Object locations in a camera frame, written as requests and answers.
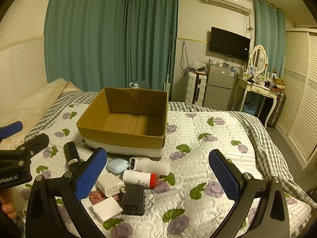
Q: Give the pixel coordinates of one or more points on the white bottle with loop cap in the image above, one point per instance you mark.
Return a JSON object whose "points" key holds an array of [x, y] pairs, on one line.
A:
{"points": [[151, 166]]}

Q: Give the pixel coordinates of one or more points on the small pink object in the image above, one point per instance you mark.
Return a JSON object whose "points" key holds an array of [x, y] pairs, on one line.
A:
{"points": [[117, 197]]}

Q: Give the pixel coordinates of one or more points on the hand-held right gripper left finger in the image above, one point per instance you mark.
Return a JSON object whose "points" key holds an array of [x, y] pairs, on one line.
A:
{"points": [[90, 176]]}

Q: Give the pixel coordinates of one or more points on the clear plastic bag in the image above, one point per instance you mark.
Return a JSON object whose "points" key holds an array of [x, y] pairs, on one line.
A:
{"points": [[197, 65]]}

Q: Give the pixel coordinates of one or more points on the person's left hand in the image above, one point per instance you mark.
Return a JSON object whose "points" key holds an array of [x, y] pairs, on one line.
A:
{"points": [[8, 209]]}

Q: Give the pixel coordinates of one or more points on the white power adapter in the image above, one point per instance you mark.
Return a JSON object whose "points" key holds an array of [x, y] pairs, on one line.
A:
{"points": [[106, 208]]}

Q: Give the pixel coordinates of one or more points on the small brown cardboard box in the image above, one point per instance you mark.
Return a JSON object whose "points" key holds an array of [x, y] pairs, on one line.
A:
{"points": [[278, 82]]}

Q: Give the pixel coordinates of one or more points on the black cube power strip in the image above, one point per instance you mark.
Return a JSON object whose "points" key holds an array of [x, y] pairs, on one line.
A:
{"points": [[132, 199]]}

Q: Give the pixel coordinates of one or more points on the white air conditioner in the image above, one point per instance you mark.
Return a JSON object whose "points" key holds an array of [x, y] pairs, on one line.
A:
{"points": [[226, 0]]}

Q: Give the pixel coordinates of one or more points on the white suitcase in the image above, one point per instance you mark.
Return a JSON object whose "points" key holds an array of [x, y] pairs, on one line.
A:
{"points": [[192, 86]]}

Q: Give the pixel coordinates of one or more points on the black cylinder bottle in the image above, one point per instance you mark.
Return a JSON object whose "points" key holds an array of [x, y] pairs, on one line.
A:
{"points": [[70, 153]]}

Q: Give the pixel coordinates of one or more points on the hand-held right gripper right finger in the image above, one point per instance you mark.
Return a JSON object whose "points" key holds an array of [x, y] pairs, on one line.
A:
{"points": [[224, 176]]}

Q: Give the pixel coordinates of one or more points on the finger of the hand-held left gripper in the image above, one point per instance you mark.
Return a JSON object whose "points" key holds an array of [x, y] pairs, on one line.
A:
{"points": [[34, 143], [12, 128]]}

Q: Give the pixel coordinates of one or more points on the green curtain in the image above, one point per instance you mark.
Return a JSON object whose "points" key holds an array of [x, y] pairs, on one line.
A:
{"points": [[152, 34], [86, 34]]}

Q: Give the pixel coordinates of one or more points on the white floral quilt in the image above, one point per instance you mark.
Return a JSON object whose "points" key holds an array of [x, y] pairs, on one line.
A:
{"points": [[198, 178]]}

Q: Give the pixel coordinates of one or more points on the cream slatted wardrobe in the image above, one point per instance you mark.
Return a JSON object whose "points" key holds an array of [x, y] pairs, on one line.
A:
{"points": [[299, 91]]}

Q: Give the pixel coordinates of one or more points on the light teal curtain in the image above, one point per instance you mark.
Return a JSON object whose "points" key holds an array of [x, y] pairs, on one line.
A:
{"points": [[268, 34]]}

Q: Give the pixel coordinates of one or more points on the cream blanket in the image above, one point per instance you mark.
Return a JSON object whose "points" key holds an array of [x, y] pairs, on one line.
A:
{"points": [[37, 104]]}

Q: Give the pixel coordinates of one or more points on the white dressing table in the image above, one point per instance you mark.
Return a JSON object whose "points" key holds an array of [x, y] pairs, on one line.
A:
{"points": [[257, 88]]}

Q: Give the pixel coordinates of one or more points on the light blue earbuds case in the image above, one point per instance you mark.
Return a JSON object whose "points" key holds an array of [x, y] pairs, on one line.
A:
{"points": [[116, 165]]}

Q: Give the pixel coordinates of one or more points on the white bottle with red cap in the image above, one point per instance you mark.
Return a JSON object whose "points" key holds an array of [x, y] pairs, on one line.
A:
{"points": [[135, 177]]}

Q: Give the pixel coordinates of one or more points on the grey two-door fridge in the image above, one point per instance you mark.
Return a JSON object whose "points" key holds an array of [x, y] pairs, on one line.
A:
{"points": [[219, 89]]}

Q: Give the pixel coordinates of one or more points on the clear water jug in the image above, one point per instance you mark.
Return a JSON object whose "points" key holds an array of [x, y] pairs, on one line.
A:
{"points": [[140, 84]]}

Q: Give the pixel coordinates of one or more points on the white plug charger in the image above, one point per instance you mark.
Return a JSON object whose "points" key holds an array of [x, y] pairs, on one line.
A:
{"points": [[109, 182]]}

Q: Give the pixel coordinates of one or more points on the black wall television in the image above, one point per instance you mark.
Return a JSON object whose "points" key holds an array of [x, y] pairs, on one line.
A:
{"points": [[229, 43]]}

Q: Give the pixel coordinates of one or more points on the oval white vanity mirror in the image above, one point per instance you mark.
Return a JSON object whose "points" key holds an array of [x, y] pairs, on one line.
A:
{"points": [[259, 58]]}

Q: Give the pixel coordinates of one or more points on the blue plastic basket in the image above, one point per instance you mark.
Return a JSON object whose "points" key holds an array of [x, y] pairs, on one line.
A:
{"points": [[249, 109]]}

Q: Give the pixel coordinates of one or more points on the red patterned small box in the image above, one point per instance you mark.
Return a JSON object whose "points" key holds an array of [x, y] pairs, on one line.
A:
{"points": [[97, 196]]}

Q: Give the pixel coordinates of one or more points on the dark suitcase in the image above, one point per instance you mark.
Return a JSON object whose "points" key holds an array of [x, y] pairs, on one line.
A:
{"points": [[278, 109]]}

